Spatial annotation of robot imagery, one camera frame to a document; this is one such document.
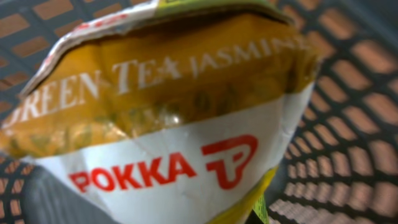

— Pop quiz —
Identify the green tea drink carton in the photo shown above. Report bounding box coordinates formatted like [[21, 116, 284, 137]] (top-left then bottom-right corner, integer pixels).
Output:
[[1, 1, 320, 223]]

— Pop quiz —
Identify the grey plastic mesh basket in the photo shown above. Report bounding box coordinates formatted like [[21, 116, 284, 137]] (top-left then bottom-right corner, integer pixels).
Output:
[[1, 0, 397, 223]]

